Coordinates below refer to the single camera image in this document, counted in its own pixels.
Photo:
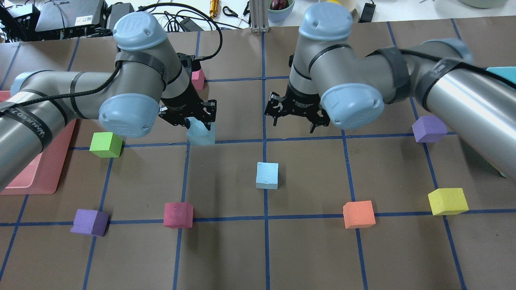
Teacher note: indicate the black power adapter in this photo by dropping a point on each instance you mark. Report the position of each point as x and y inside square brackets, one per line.
[367, 12]

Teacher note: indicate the green foam block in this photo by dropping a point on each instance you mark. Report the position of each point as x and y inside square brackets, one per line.
[106, 145]

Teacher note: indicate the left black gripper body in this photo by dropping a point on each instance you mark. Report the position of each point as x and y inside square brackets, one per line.
[186, 107]

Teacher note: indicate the brass cylinder tool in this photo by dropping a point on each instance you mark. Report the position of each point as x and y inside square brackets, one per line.
[214, 8]

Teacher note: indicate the bowl with yellow lemon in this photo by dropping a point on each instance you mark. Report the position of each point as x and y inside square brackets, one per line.
[350, 6]

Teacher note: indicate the yellow foam block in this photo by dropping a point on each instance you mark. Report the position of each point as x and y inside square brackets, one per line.
[447, 201]

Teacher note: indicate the right purple foam block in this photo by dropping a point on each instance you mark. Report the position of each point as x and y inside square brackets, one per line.
[429, 129]

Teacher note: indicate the black handled scissors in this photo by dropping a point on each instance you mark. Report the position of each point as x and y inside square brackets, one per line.
[227, 11]

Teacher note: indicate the aluminium frame post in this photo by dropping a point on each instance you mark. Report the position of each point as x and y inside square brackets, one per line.
[259, 16]

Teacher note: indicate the black electronics box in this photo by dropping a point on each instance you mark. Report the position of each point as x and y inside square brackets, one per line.
[71, 14]

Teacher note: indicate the left purple foam block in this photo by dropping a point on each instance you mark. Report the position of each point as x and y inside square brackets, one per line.
[90, 222]

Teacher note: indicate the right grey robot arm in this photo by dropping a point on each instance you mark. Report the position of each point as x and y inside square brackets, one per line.
[328, 83]

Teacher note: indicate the far left pink block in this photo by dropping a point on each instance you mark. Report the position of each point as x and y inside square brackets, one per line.
[198, 79]

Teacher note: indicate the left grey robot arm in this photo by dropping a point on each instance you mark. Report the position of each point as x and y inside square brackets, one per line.
[149, 81]

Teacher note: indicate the near orange foam block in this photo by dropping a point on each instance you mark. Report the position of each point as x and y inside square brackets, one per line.
[358, 215]

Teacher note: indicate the near left pink block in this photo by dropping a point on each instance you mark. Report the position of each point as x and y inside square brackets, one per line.
[178, 215]

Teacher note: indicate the pink plastic bin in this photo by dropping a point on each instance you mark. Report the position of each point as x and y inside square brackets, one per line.
[44, 169]

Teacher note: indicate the purple foam block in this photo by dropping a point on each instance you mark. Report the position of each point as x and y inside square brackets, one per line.
[429, 129]
[90, 222]

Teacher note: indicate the pink block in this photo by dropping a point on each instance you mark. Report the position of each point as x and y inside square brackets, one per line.
[178, 215]
[198, 79]

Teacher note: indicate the cyan plastic bin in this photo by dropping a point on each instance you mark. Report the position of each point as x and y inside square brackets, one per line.
[507, 72]

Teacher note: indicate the light blue block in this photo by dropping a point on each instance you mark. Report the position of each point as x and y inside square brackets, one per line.
[267, 176]
[198, 135]

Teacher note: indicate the blue bowl with fruit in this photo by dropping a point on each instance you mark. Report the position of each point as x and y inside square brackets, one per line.
[279, 10]

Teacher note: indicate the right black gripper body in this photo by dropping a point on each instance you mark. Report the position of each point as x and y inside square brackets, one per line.
[297, 105]

